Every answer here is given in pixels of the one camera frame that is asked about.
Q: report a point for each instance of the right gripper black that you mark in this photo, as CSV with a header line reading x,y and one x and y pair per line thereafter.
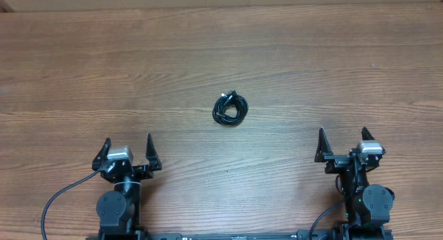
x,y
337,161

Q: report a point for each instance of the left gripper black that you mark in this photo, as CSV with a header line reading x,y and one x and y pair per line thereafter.
x,y
145,171

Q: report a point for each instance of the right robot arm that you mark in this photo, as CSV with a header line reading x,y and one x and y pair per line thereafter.
x,y
367,207

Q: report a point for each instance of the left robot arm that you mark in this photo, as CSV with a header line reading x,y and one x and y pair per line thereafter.
x,y
120,209

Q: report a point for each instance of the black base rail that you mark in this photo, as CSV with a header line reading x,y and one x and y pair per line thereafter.
x,y
299,235

